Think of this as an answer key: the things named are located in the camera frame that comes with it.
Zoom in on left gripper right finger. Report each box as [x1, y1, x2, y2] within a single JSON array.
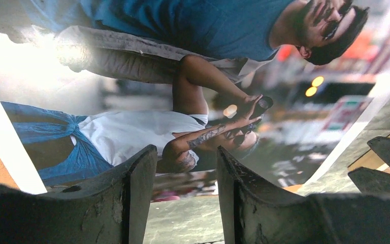
[[217, 147, 390, 243]]

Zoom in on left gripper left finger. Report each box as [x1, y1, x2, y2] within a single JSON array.
[[0, 145, 157, 243]]

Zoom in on printed photo of people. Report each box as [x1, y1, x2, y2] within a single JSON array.
[[0, 0, 390, 203]]

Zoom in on light wooden picture frame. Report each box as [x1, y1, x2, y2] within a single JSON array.
[[346, 117, 390, 176]]

